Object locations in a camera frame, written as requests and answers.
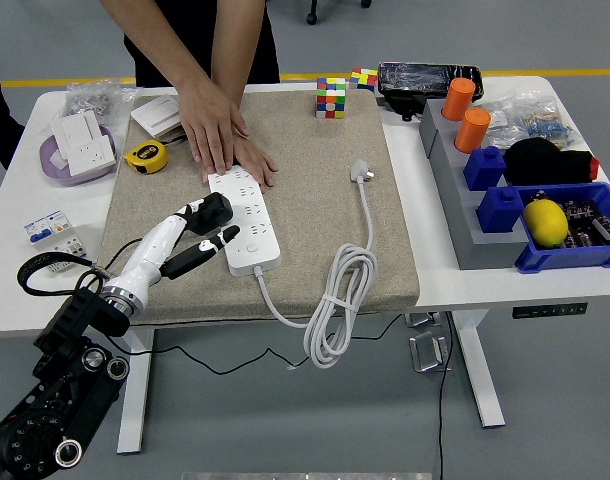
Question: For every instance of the white double wall switch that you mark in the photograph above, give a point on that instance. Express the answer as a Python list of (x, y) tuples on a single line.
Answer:
[(157, 114)]

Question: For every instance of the white switch panel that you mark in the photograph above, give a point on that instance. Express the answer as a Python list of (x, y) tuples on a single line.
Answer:
[(75, 127)]

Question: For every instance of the small colourful puzzle cube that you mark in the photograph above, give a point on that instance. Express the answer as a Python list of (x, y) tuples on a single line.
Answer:
[(364, 79)]

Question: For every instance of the metal bracket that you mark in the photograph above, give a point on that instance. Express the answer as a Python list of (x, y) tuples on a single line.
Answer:
[(427, 352)]

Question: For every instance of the white power strip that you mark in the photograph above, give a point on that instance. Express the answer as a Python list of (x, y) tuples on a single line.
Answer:
[(252, 235)]

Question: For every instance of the yellow tape measure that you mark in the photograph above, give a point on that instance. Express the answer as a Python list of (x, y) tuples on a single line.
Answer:
[(146, 157)]

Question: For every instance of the clear bag of blue parts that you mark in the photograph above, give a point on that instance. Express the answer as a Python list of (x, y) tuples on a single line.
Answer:
[(550, 131)]

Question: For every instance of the clear bag of metal parts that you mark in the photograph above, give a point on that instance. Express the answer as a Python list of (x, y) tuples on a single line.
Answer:
[(92, 100)]

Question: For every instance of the grey-brown mat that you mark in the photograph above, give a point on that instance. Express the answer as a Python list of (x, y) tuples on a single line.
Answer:
[(310, 150)]

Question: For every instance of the person's left forearm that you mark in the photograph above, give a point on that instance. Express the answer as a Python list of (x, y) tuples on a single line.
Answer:
[(237, 40)]

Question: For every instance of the white blue circuit breaker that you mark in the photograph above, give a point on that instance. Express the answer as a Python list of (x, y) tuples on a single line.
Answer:
[(50, 230)]

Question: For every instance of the black table control panel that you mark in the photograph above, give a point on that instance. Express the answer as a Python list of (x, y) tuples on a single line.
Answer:
[(550, 311)]

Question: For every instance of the person's right forearm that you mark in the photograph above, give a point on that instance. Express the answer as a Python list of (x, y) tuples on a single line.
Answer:
[(155, 40)]

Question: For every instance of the large colourful puzzle cube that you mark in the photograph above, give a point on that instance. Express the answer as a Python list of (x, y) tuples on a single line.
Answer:
[(331, 99)]

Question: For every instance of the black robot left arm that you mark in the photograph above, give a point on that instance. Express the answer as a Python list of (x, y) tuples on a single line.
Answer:
[(60, 400)]

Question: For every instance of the person's torso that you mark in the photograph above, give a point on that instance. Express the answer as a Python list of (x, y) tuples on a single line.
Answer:
[(267, 50), (0, 115)]

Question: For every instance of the clear bag of beige parts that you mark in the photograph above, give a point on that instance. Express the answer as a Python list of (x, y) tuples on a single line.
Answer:
[(505, 122)]

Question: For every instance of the purple tray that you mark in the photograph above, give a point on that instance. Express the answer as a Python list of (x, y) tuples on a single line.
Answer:
[(52, 172)]

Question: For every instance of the orange cylinder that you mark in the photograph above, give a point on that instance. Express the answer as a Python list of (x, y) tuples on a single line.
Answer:
[(458, 100), (472, 131)]

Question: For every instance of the grey stepped block holder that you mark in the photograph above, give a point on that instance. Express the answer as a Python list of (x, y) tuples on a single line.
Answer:
[(455, 210)]

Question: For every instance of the blue block with knob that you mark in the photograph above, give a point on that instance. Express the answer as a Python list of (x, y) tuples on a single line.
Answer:
[(484, 170), (500, 210)]

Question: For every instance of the yellow lemon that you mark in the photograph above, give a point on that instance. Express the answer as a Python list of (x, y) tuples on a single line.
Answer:
[(545, 224)]

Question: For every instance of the black plug adapter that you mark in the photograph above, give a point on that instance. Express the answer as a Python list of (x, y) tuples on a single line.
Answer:
[(216, 209)]

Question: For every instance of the black fabric bundle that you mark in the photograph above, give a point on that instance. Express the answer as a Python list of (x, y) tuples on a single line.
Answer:
[(540, 162)]

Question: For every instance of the person's right hand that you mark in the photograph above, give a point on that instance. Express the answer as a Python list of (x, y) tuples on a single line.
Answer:
[(210, 125)]

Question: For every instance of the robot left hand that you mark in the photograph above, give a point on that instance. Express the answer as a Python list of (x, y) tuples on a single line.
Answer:
[(150, 250)]

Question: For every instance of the black office chair base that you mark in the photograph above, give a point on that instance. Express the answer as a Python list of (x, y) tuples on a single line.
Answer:
[(312, 19)]

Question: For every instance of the person's left hand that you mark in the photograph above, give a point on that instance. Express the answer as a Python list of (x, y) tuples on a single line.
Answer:
[(257, 162)]

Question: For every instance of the white socket panel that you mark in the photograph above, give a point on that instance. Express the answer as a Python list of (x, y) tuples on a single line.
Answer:
[(90, 155)]

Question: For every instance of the white table leg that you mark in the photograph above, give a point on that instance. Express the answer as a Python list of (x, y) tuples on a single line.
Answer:
[(135, 400), (477, 370)]

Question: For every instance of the black wrapped box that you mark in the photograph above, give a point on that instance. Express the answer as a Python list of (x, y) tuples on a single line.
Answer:
[(415, 77)]

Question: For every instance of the blue plastic bin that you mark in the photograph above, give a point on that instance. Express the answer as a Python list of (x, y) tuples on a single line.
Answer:
[(565, 260)]

